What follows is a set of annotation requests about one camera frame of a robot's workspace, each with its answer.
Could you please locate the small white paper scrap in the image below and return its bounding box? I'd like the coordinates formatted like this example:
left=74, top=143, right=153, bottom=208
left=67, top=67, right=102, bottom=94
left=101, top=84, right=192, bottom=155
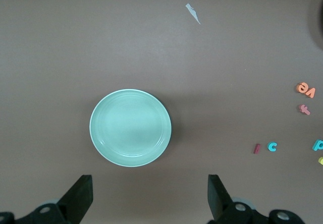
left=185, top=3, right=201, bottom=25

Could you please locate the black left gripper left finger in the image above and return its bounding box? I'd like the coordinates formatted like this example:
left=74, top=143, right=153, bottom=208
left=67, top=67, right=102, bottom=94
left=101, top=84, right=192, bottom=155
left=0, top=175, right=93, bottom=224

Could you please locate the orange foam letter e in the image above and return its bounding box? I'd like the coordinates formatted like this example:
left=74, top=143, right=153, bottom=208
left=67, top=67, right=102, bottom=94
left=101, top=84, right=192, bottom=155
left=294, top=82, right=310, bottom=93

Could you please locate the green plate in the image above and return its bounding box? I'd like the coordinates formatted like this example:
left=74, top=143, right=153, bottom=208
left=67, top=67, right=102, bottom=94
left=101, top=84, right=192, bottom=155
left=89, top=88, right=173, bottom=168

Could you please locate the orange foam letter v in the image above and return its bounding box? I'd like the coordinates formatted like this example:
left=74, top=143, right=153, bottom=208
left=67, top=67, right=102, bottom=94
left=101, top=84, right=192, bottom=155
left=304, top=86, right=316, bottom=99

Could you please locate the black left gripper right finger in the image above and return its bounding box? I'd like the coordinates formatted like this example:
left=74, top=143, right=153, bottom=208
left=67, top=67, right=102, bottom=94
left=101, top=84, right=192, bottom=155
left=208, top=174, right=306, bottom=224

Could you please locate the pink foam letter f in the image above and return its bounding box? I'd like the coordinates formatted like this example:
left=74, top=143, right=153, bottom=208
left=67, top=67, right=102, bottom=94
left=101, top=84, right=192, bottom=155
left=298, top=104, right=311, bottom=116

